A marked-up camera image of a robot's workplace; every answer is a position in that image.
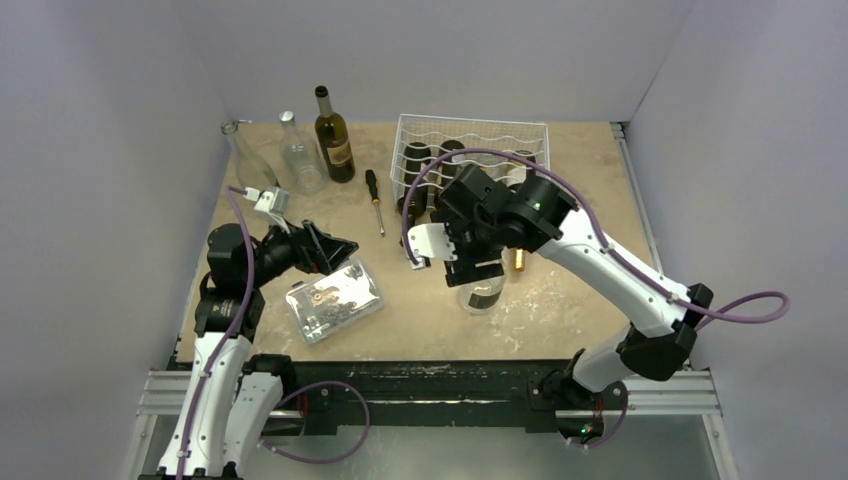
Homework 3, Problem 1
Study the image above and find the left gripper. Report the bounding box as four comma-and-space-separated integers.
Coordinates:
243, 213, 356, 288

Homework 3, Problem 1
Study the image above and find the clear bottle silver cap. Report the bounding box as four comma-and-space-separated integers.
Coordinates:
278, 110, 329, 195

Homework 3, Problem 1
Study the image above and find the tall clear bottle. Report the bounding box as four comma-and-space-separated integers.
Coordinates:
220, 120, 279, 191

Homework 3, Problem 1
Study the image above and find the dark labelled wine bottle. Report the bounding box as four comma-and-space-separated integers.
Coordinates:
314, 85, 355, 183

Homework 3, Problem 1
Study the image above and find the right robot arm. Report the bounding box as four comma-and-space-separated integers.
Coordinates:
436, 167, 713, 407

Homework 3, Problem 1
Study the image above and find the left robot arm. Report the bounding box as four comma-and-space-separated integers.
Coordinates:
151, 220, 359, 479

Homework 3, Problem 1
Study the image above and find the red bottle gold foil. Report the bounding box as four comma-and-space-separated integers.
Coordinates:
506, 149, 539, 273

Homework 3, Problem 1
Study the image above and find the dark bottle silver collar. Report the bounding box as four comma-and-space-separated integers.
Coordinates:
438, 139, 465, 186

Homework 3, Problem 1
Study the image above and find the dark green lower bottle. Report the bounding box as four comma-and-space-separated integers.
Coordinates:
396, 142, 432, 229

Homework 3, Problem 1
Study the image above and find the clear plastic parts box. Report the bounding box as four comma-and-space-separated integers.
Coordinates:
284, 258, 387, 345

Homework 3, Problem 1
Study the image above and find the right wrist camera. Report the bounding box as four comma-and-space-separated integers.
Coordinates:
406, 223, 458, 270

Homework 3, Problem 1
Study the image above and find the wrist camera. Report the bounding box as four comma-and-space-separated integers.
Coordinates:
406, 223, 458, 270
243, 186, 290, 233

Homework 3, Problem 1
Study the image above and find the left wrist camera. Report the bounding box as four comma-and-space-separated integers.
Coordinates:
243, 186, 290, 233

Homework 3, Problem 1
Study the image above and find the black handled screwdriver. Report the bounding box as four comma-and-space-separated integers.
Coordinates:
365, 169, 386, 237

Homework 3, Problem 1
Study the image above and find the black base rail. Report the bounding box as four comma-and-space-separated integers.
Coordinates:
251, 359, 637, 439

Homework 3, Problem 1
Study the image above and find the white wire wine rack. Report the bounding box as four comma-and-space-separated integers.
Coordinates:
390, 114, 550, 199

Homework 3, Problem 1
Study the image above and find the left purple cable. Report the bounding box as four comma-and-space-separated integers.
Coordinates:
173, 184, 260, 480

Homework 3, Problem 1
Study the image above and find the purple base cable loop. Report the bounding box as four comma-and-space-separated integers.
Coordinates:
258, 380, 371, 465

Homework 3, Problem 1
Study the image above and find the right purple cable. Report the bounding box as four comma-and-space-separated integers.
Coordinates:
400, 148, 792, 327

